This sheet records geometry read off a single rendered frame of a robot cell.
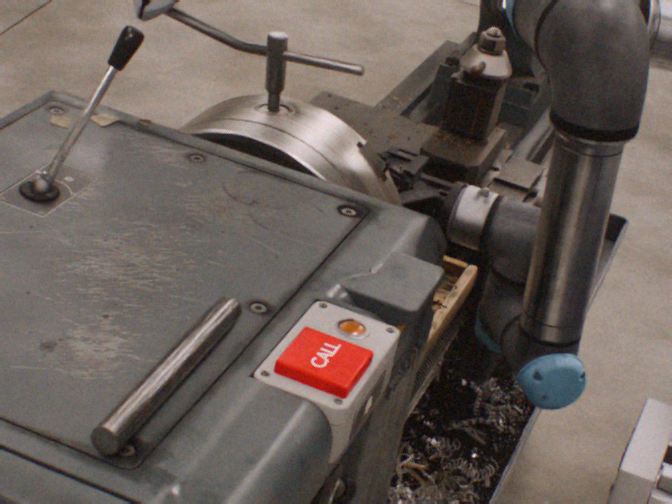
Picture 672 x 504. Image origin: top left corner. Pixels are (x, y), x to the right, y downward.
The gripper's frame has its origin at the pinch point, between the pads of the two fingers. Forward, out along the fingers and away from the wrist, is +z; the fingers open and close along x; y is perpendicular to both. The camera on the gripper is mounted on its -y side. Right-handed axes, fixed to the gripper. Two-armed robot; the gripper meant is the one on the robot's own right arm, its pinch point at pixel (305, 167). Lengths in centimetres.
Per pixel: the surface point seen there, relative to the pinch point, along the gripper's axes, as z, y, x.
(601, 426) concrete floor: -41, 133, -108
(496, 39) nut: -11.8, 40.8, 9.5
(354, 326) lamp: -26, -59, 18
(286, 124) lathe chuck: -4.5, -22.5, 15.7
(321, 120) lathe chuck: -6.8, -18.0, 15.3
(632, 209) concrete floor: -25, 258, -108
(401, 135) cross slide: -0.4, 42.9, -11.0
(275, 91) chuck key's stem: -1.9, -20.7, 18.1
